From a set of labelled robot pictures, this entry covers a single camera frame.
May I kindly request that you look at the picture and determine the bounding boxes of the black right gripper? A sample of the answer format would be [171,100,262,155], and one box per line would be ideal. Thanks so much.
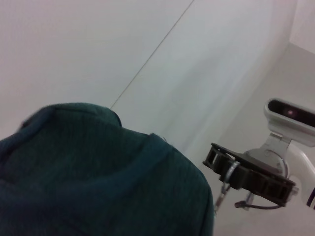
[203,142,297,207]

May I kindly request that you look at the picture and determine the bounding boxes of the dark teal lunch bag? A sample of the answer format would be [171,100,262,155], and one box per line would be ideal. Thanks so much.
[0,102,232,236]

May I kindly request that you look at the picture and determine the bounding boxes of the dark right gripper cable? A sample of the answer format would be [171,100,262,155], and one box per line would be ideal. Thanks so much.
[235,193,284,211]

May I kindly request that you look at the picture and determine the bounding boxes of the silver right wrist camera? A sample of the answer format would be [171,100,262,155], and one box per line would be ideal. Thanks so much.
[264,98,315,148]

